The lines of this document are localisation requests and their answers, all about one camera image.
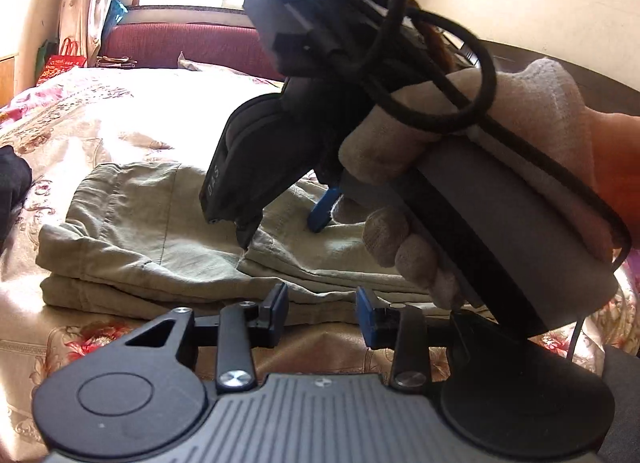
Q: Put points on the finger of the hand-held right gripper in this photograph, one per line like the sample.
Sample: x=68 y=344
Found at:
x=247 y=233
x=322 y=210

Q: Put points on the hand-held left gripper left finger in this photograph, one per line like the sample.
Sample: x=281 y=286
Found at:
x=274 y=315

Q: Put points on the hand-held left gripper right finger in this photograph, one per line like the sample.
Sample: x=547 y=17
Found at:
x=366 y=318

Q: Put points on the green pants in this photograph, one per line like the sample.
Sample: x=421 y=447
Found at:
x=150 y=223

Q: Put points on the person's right forearm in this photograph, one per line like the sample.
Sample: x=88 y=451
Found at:
x=622 y=168

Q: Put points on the person's right hand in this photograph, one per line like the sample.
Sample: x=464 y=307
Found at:
x=540 y=108

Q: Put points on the beige cloth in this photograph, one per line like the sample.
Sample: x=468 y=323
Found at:
x=189 y=63

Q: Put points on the maroon sofa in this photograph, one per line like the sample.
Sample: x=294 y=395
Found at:
x=200 y=45

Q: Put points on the floral satin bedspread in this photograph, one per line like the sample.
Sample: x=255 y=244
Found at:
x=100 y=118

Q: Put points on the brown patterned bag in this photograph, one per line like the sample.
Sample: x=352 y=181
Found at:
x=117 y=62

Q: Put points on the blue plastic bag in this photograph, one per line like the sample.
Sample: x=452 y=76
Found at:
x=115 y=15

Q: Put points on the red gift bag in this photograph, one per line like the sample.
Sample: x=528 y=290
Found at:
x=60 y=65

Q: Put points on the black cloth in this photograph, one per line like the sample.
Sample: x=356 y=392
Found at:
x=12 y=188

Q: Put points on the wooden cabinet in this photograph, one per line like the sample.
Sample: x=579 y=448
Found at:
x=6 y=83

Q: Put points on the dark wooden headboard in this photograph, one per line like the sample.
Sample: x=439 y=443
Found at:
x=530 y=50

